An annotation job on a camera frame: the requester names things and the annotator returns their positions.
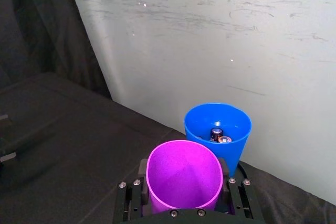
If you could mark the purple plastic cup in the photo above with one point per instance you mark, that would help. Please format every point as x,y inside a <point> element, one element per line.
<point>181,171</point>

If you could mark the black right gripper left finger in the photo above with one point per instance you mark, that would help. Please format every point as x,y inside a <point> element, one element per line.
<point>131,195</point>

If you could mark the black table cloth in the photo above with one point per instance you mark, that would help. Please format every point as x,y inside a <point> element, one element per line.
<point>68,134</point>

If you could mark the black device with grey parts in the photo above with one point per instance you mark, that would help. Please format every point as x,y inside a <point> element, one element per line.
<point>5,140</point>

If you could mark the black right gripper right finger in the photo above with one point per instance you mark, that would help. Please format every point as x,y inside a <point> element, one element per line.
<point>240,195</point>

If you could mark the black battery with silver end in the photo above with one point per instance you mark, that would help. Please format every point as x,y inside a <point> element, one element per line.
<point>215,134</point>

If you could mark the black curtain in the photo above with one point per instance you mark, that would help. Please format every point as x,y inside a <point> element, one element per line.
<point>39,24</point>

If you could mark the blue plastic cup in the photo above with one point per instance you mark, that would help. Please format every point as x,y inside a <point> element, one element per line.
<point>210,119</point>

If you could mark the battery with copper end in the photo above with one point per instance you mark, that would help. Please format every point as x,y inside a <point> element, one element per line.
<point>225,139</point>

